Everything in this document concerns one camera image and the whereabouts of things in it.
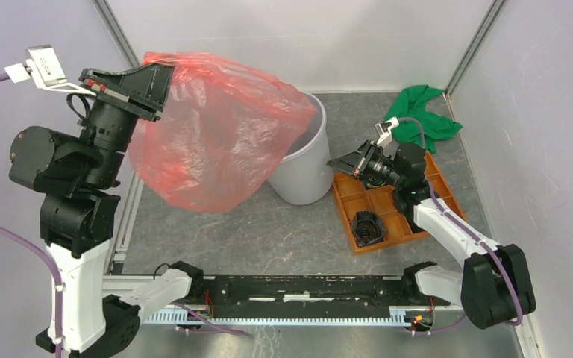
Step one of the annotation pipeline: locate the grey trash bin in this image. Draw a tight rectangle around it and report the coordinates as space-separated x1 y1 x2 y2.
268 93 333 205

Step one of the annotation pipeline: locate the red plastic trash bag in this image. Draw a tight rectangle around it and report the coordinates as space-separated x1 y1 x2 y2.
128 51 316 213

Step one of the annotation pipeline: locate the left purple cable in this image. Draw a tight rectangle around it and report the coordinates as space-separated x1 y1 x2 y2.
0 72 65 358

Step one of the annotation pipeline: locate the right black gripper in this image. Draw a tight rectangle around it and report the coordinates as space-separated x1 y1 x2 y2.
326 139 403 189

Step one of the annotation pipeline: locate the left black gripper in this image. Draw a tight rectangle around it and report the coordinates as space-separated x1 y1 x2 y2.
82 52 182 183

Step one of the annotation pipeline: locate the purple cable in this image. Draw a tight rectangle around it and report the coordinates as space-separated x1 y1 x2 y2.
397 116 525 327
0 72 65 358

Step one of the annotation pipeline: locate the orange compartment tray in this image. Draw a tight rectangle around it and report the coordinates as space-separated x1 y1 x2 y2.
332 144 464 254

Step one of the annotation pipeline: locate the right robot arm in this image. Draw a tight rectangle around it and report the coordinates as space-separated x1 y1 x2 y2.
327 141 536 330

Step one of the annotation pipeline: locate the green cloth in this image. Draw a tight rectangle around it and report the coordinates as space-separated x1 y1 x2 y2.
384 85 463 154

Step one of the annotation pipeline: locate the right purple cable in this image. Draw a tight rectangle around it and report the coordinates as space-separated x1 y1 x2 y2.
397 116 525 327

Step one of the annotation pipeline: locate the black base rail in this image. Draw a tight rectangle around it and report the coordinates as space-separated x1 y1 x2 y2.
172 275 449 321

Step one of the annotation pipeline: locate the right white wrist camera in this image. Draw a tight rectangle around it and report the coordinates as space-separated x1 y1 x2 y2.
375 116 400 148

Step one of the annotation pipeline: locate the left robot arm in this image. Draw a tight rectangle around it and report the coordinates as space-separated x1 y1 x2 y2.
9 63 204 357

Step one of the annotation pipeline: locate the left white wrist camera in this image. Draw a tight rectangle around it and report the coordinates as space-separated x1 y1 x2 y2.
4 45 95 96

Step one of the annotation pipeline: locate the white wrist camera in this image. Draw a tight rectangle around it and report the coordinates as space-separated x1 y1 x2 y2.
375 116 400 148
4 45 95 96

